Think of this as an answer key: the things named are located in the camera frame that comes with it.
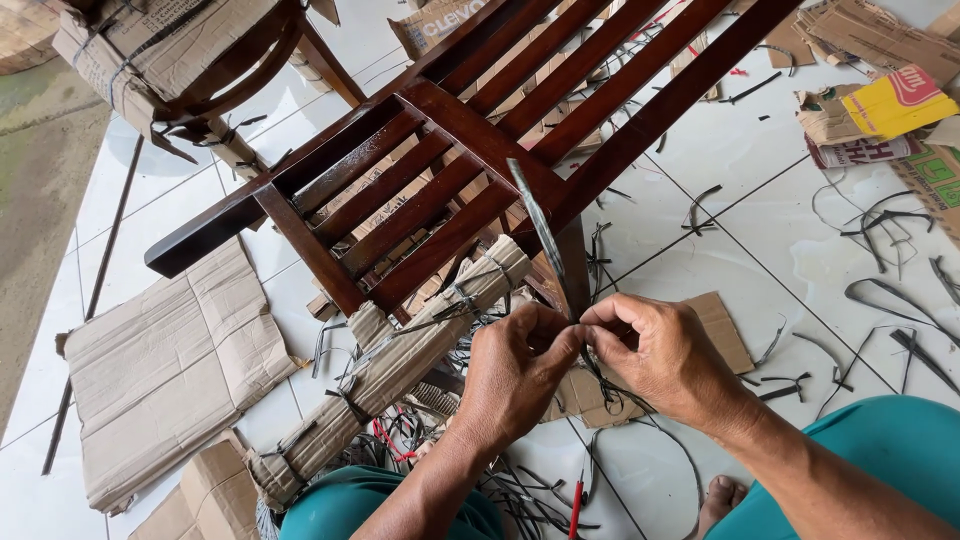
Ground pile of black strap scraps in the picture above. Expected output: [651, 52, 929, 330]
[255, 401, 706, 540]

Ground round wooden slab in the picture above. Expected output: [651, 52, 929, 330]
[0, 0, 63, 77]

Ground cardboard piece with white print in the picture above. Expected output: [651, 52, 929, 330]
[387, 0, 490, 63]

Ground corrugated cardboard leg wrap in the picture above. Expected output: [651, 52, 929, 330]
[246, 235, 535, 513]

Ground person's right hand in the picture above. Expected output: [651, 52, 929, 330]
[579, 292, 753, 436]

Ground long black plastic strap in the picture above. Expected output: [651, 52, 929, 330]
[507, 158, 639, 421]

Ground yellow and red carton piece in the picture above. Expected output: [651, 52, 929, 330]
[840, 63, 960, 142]

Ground dark brown wooden chair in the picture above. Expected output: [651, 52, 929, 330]
[144, 0, 805, 320]

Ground person's teal trouser right leg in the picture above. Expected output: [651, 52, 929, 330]
[703, 395, 960, 540]

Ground torn brown cardboard scrap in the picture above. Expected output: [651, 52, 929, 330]
[794, 83, 873, 148]

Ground scattered black strap offcuts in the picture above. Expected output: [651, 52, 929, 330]
[678, 183, 960, 421]

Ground red handled cutter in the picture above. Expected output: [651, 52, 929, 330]
[567, 471, 587, 540]

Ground large flat cardboard sheet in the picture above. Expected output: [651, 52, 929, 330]
[54, 237, 303, 518]

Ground person's left hand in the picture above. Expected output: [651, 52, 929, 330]
[454, 301, 588, 453]

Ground long thin dark rod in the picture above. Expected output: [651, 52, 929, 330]
[41, 134, 146, 477]

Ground red plastic strap piece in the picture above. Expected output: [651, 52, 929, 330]
[371, 417, 418, 464]

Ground person's bare foot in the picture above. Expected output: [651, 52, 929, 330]
[691, 474, 750, 540]

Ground small creased cardboard piece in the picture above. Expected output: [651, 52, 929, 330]
[541, 291, 756, 430]

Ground folded brown cardboard piece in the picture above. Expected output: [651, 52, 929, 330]
[127, 438, 261, 540]

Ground cardboard with green print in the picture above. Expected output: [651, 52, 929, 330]
[889, 141, 960, 245]

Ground heap of torn cardboard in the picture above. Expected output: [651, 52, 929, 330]
[792, 0, 960, 85]

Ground red and white printed cardboard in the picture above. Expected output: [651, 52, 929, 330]
[804, 133, 922, 171]

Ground person's teal trouser leg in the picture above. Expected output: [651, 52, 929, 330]
[278, 464, 505, 540]
[703, 395, 960, 540]

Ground person's teal trouser left leg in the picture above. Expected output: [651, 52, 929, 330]
[278, 464, 505, 540]

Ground printed cardboard armrest wrap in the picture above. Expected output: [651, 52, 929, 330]
[51, 0, 342, 181]

